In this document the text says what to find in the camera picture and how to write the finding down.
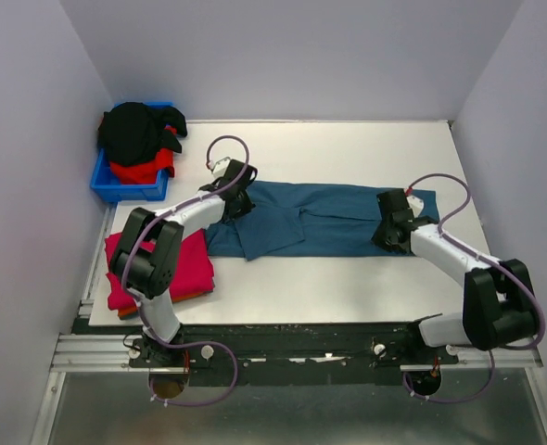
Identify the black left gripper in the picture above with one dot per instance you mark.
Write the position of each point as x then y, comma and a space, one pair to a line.
247, 207

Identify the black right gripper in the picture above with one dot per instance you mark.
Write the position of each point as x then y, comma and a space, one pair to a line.
377, 237

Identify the teal blue t shirt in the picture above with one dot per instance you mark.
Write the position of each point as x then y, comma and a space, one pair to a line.
301, 220

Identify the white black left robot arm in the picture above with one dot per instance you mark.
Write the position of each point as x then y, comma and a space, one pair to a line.
146, 256

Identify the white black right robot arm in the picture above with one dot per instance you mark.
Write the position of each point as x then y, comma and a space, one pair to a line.
498, 303

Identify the folded magenta t shirt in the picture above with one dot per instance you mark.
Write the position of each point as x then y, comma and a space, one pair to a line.
194, 274

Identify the red crumpled garment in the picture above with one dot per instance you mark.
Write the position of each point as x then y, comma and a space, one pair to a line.
146, 173

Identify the black crumpled garment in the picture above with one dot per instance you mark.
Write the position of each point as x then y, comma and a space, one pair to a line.
134, 133

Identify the blue plastic bin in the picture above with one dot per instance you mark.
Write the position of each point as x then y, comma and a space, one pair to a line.
109, 188

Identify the folded orange t shirt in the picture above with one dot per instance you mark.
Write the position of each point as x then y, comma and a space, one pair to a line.
131, 311

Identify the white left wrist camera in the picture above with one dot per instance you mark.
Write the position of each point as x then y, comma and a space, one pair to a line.
218, 167

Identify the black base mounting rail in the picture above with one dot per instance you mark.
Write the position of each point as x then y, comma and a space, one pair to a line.
214, 355

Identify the aluminium frame rail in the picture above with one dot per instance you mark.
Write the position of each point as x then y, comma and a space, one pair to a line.
92, 353

